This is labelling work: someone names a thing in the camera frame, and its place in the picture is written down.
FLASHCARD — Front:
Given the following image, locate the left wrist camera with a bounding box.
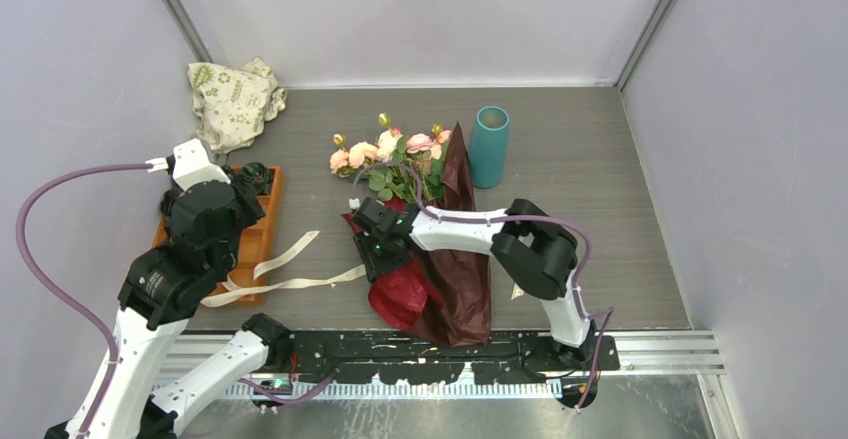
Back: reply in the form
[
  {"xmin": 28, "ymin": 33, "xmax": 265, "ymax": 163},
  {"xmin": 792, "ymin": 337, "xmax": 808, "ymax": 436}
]
[{"xmin": 145, "ymin": 138, "xmax": 231, "ymax": 191}]

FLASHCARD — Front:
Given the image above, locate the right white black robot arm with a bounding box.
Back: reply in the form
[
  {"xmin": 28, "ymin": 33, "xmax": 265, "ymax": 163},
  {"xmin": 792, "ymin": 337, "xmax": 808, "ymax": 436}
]
[{"xmin": 349, "ymin": 198, "xmax": 595, "ymax": 370}]

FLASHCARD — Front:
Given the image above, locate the dark red wrapping paper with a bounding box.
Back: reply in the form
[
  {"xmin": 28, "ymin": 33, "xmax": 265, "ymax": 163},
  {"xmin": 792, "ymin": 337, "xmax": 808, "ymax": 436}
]
[{"xmin": 368, "ymin": 125, "xmax": 491, "ymax": 347}]

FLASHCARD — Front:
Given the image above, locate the pink flower bouquet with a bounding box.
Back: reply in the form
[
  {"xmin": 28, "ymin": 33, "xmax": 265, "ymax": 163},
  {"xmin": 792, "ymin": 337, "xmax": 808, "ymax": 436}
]
[{"xmin": 329, "ymin": 112, "xmax": 452, "ymax": 203}]

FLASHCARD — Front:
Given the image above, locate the cream printed ribbon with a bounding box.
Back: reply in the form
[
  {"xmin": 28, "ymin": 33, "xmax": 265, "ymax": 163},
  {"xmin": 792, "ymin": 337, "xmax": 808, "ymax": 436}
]
[{"xmin": 200, "ymin": 230, "xmax": 368, "ymax": 309}]

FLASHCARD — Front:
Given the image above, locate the orange compartment tray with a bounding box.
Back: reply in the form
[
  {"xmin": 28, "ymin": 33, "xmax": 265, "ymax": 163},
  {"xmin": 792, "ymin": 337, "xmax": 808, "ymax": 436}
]
[{"xmin": 150, "ymin": 165, "xmax": 285, "ymax": 306}]

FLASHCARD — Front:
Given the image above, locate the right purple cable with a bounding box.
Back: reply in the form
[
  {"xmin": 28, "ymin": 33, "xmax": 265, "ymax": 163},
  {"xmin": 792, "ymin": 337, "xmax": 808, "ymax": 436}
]
[{"xmin": 349, "ymin": 161, "xmax": 616, "ymax": 412}]

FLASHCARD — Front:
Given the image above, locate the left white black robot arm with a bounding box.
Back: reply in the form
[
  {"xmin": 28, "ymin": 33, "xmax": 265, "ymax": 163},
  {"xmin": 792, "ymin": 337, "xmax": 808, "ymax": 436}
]
[{"xmin": 45, "ymin": 181, "xmax": 293, "ymax": 438}]

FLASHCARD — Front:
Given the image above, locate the dark rolled item top-right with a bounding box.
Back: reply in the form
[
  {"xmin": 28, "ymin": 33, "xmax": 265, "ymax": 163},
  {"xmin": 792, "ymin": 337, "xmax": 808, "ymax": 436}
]
[{"xmin": 236, "ymin": 162, "xmax": 274, "ymax": 195}]

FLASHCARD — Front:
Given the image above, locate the teal cylindrical vase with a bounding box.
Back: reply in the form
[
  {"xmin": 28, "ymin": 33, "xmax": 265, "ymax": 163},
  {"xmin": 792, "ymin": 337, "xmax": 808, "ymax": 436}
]
[{"xmin": 467, "ymin": 106, "xmax": 510, "ymax": 189}]

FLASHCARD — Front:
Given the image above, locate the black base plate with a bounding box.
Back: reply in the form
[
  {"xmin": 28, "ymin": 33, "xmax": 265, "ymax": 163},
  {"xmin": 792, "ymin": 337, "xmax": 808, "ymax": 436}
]
[{"xmin": 258, "ymin": 330, "xmax": 594, "ymax": 385}]

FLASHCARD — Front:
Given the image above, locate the aluminium rail frame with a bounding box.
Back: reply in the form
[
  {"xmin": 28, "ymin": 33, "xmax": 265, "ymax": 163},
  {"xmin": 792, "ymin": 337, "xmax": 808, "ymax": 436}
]
[{"xmin": 124, "ymin": 333, "xmax": 727, "ymax": 401}]

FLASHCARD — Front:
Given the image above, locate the dark rolled item left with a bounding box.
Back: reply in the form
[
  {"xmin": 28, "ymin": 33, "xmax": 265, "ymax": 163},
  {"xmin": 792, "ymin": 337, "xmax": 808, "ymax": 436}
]
[{"xmin": 159, "ymin": 186, "xmax": 184, "ymax": 222}]

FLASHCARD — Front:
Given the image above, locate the cream printed cloth bag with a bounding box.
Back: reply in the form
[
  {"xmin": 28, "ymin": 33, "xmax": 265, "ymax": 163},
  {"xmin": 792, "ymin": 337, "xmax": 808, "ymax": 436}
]
[{"xmin": 187, "ymin": 57, "xmax": 288, "ymax": 155}]

